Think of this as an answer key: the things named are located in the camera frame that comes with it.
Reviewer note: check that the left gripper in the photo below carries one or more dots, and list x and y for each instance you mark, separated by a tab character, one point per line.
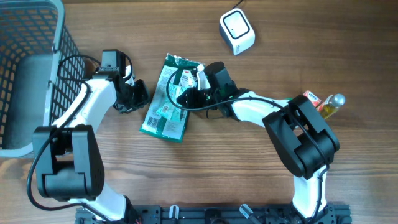
143	97

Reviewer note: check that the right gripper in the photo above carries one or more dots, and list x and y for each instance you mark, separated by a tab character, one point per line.
193	94

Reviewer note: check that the light green wipes packet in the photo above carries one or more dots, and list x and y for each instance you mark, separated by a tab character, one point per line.
167	110

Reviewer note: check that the green glove package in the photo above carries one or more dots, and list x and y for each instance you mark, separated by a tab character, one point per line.
177	71

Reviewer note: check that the red tissue pack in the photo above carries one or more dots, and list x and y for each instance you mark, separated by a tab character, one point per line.
315	100

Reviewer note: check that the yellow oil bottle grey cap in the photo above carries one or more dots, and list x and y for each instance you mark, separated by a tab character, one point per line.
331	105

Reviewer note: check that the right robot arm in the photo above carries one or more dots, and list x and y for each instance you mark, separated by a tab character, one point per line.
304	142

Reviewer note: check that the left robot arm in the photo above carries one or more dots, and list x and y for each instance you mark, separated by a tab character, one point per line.
68	170

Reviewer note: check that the white barcode scanner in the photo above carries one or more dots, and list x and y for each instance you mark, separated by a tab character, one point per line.
236	31

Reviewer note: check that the grey plastic shopping basket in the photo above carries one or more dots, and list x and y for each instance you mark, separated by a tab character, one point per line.
40	71

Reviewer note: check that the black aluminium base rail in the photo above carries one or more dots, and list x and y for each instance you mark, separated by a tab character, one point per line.
281	213

